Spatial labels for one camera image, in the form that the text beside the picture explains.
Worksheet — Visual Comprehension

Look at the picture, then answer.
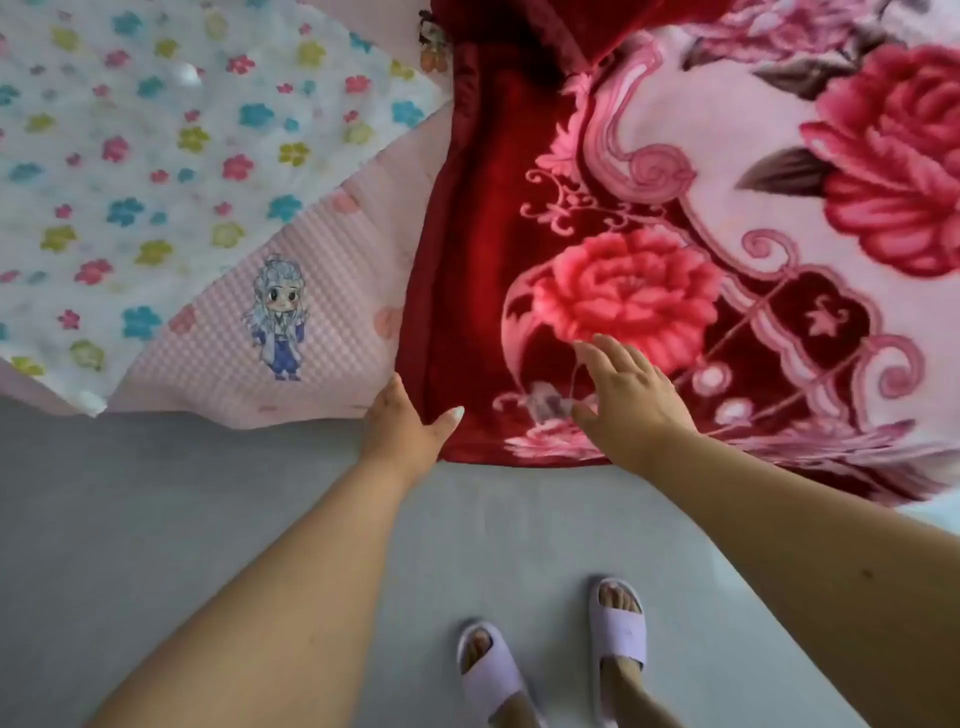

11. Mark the lilac right slipper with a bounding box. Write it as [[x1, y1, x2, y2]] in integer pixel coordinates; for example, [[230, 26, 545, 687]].
[[587, 575, 648, 728]]

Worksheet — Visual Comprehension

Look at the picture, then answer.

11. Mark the lilac left slipper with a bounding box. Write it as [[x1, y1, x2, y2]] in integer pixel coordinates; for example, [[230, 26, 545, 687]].
[[457, 620, 538, 728]]

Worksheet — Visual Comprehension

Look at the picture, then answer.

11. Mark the person's left forearm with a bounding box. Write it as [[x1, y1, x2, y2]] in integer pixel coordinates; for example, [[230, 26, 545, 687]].
[[86, 453, 451, 728]]

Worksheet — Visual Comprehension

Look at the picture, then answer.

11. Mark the person's right hand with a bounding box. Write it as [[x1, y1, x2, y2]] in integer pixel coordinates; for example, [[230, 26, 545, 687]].
[[571, 333, 699, 478]]

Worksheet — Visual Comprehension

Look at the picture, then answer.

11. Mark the person's right leg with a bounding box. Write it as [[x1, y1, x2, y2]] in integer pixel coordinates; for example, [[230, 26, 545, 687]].
[[598, 656, 685, 728]]

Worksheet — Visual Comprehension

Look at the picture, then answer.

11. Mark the person's left hand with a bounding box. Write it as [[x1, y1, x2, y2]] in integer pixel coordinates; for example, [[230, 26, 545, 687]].
[[358, 372, 466, 489]]

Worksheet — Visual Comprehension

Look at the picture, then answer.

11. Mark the lilac slipper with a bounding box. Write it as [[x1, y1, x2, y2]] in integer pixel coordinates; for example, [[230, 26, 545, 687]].
[[457, 620, 538, 728], [587, 575, 648, 728]]

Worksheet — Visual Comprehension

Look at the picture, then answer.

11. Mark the flower-print plastic storage bag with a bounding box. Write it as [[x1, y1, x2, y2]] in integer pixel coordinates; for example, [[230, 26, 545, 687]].
[[0, 0, 445, 418]]

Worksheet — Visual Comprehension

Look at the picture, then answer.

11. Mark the person's left leg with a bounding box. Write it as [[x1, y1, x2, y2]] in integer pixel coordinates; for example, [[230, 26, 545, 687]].
[[487, 689, 545, 728]]

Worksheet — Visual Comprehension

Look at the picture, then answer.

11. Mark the pink cartoon bed sheet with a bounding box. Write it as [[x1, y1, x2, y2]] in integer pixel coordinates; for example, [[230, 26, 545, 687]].
[[0, 0, 459, 433]]

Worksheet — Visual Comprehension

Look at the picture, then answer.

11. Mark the person's leg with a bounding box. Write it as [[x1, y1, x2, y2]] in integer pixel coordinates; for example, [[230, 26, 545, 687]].
[[598, 656, 685, 728], [487, 689, 545, 728]]

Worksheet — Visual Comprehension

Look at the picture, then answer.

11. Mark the red floral blanket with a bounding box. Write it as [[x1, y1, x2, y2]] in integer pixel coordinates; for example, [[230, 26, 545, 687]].
[[395, 0, 960, 508]]

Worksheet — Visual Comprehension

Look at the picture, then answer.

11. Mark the person's right forearm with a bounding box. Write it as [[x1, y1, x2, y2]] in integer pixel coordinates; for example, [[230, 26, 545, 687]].
[[637, 427, 960, 728]]

